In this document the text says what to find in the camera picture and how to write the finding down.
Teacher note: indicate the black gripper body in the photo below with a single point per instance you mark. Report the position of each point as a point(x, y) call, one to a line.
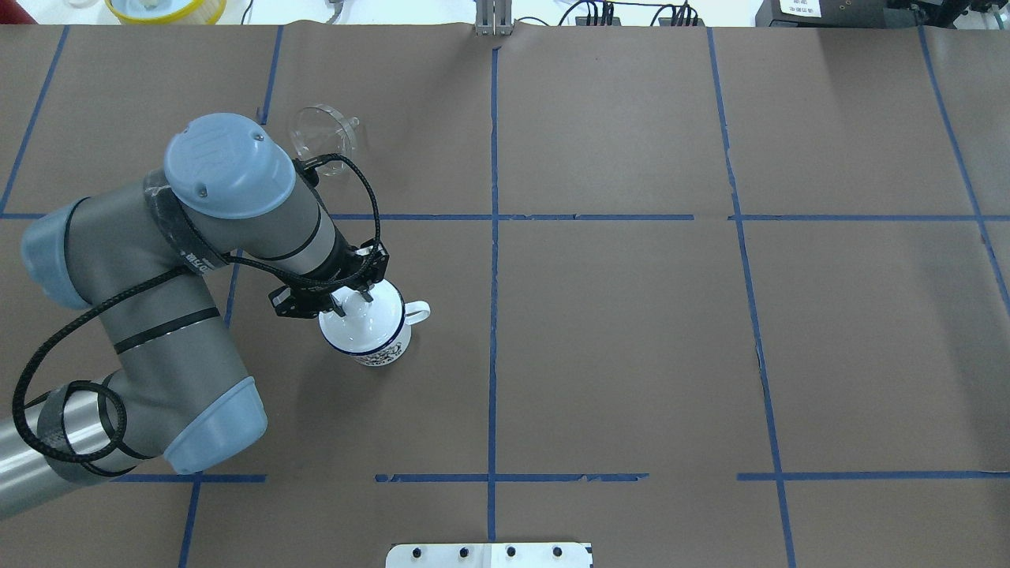
point(342, 261)

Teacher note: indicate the clear glass funnel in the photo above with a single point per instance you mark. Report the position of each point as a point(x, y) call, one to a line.
point(322, 130)

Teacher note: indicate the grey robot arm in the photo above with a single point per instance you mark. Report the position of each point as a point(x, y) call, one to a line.
point(148, 368)

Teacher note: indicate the white enamel mug blue rim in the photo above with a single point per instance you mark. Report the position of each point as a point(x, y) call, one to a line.
point(416, 312)

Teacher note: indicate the yellow tape roll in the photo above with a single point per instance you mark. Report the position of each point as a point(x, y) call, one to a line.
point(167, 12)

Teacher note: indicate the black power strip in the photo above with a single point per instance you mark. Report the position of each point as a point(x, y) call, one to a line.
point(644, 14)

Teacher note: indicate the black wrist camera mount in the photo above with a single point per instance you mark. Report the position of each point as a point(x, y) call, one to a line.
point(293, 302)

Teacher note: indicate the white pedestal base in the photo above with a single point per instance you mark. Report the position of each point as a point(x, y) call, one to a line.
point(515, 554)

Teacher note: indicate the aluminium frame post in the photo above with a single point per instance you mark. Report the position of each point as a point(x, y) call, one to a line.
point(494, 17)

